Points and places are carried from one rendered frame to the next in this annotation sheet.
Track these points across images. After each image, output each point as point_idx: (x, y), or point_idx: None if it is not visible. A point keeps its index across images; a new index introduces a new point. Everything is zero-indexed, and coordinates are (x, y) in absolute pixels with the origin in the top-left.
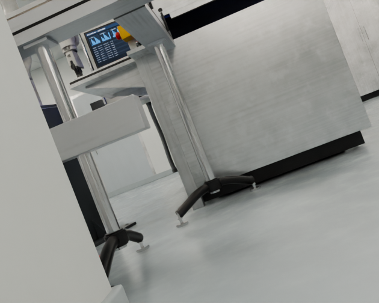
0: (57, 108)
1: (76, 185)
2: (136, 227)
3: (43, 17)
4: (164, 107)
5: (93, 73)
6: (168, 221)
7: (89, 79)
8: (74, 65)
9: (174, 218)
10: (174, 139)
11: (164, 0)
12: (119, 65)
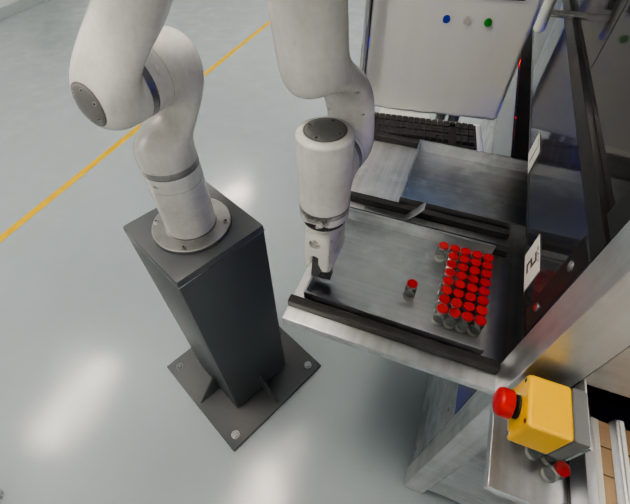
0: (246, 246)
1: (248, 352)
2: (317, 409)
3: None
4: (472, 455)
5: (361, 325)
6: (361, 488)
7: (343, 342)
8: (318, 268)
9: (372, 486)
10: (445, 468)
11: None
12: (439, 374)
